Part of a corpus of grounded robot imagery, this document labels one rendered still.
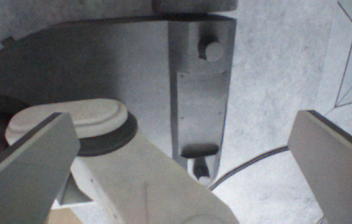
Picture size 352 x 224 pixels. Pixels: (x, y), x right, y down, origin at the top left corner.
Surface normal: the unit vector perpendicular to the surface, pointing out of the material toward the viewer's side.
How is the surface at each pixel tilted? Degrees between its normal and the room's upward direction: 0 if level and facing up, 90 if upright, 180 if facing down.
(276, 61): 0
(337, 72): 10
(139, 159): 90
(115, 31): 0
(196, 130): 0
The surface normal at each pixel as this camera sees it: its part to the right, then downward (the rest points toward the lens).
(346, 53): 0.01, 0.53
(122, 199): -0.02, -0.86
